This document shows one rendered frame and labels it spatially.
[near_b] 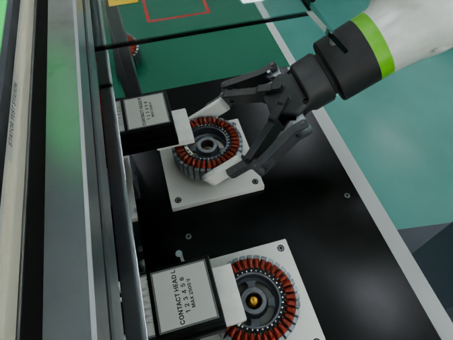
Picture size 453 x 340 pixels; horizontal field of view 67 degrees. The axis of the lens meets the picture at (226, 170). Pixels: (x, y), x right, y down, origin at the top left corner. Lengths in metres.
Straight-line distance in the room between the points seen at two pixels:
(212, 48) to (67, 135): 0.67
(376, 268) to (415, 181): 1.16
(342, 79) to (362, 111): 1.37
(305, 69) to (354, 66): 0.06
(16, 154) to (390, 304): 0.47
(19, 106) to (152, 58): 0.64
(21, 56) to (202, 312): 0.24
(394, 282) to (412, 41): 0.32
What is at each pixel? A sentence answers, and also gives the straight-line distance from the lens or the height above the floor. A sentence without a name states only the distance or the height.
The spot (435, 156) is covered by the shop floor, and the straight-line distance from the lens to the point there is 1.81.
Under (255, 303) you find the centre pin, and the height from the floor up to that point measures 0.81.
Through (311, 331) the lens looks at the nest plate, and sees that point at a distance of 0.49.
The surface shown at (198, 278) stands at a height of 0.92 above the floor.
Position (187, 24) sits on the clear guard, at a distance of 0.34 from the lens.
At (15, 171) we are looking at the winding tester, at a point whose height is 1.12.
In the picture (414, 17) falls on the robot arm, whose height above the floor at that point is 1.01.
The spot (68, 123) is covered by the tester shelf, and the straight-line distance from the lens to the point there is 0.20.
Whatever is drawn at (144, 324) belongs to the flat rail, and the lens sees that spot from 0.22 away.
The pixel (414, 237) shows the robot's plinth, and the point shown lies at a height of 0.02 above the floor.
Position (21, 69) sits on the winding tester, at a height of 1.12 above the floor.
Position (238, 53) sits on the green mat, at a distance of 0.82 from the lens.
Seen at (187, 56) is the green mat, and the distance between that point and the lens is 0.82.
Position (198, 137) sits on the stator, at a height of 0.81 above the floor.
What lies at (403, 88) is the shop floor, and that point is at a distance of 2.06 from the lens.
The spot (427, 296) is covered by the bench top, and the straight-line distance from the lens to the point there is 0.59.
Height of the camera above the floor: 1.25
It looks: 56 degrees down
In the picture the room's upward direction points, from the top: straight up
